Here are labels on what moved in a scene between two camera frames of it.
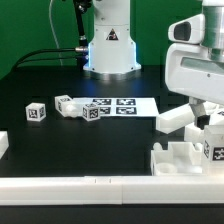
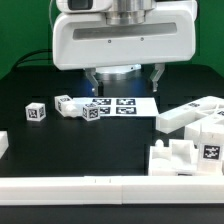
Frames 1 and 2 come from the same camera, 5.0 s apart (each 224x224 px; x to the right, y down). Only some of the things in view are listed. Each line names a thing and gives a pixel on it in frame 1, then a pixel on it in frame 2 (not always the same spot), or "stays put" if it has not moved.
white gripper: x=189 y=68 → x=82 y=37
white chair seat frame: x=180 y=159 stays put
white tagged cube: x=91 y=112 stays put
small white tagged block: x=35 y=111 stays put
